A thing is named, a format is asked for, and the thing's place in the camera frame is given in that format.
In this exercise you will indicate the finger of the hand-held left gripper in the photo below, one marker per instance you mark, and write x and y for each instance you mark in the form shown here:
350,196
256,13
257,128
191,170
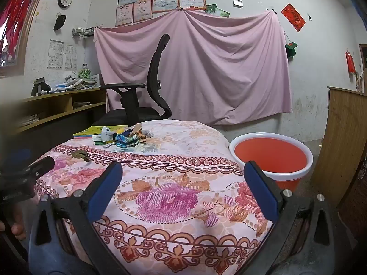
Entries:
43,164

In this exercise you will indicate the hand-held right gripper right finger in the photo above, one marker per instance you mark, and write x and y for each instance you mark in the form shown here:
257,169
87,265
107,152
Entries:
262,189

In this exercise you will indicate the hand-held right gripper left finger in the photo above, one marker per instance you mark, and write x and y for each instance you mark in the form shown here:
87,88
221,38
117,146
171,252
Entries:
104,189

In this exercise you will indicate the red plastic bucket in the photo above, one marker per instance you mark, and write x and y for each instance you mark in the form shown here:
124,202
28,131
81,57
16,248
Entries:
269,154

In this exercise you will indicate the brown dried peel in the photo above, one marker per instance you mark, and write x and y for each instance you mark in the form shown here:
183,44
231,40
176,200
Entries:
80,155

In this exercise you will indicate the green and white carton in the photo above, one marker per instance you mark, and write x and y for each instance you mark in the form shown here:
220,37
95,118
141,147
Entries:
99,142

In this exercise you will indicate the blue foil wrapper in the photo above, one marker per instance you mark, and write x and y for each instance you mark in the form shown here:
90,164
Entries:
124,140

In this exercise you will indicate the white wrapper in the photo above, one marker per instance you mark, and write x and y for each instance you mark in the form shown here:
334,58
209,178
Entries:
107,133

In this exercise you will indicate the orange wrapper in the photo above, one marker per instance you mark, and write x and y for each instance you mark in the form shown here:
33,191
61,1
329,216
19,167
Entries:
137,129

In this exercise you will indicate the person's left hand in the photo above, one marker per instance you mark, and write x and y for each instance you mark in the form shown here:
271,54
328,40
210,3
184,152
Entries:
17,226

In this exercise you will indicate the thick stack of shelf papers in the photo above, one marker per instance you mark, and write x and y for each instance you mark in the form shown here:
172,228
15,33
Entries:
30,119

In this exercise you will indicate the pink book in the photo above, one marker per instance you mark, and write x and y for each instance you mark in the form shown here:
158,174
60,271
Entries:
81,137

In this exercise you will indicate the yellow book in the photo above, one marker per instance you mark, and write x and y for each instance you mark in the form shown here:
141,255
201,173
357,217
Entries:
91,131

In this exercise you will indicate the wooden desk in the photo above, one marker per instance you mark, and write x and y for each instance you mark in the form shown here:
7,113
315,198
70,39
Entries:
57,103

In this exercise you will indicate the pink floral blanket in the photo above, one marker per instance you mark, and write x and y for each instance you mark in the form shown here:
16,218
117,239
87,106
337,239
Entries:
172,177

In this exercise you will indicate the thin stack of shelf papers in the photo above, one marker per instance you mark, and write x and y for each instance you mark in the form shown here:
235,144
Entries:
82,104

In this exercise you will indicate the black tripod stand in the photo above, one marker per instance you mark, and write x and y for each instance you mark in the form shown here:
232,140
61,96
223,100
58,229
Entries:
40,86

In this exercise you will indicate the pile of papers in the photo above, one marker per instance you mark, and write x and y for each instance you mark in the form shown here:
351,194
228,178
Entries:
71,83

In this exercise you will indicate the wooden board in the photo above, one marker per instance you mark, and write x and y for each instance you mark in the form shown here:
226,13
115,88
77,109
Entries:
341,137

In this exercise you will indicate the glass jar with green contents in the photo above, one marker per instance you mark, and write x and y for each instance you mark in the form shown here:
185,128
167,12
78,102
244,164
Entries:
85,72

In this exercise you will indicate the black office chair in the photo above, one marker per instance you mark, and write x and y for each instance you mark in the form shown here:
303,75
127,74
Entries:
154,71

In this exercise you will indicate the wooden framed window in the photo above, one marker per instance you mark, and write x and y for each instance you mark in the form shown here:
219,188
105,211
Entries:
31,34

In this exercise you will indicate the pink hanging cloth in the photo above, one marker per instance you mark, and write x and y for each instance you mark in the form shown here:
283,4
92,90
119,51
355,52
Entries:
215,63

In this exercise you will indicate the green hanging ornament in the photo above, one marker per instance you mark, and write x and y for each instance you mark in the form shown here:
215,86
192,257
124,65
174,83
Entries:
291,49

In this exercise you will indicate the black cap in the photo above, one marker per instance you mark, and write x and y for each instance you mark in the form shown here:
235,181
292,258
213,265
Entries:
59,22

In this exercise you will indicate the red window decorations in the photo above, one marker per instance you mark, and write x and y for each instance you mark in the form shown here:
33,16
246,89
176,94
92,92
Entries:
15,20

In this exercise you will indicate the red hanging ornament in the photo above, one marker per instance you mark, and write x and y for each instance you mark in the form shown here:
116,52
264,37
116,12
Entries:
350,62

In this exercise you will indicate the red paper envelope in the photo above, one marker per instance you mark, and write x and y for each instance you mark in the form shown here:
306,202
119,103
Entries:
293,17

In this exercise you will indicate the green photo card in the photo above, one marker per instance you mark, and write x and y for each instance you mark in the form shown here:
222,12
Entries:
210,8
222,13

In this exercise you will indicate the black and white card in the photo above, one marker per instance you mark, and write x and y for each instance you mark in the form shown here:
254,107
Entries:
238,1

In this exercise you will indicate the small printed wall sheet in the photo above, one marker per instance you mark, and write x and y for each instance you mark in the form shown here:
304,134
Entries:
70,57

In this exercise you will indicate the large printed wall sheet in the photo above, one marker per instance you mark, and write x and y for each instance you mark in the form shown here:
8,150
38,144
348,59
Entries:
55,54

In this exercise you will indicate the group of wall certificates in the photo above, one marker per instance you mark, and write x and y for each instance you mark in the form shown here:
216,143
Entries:
160,3

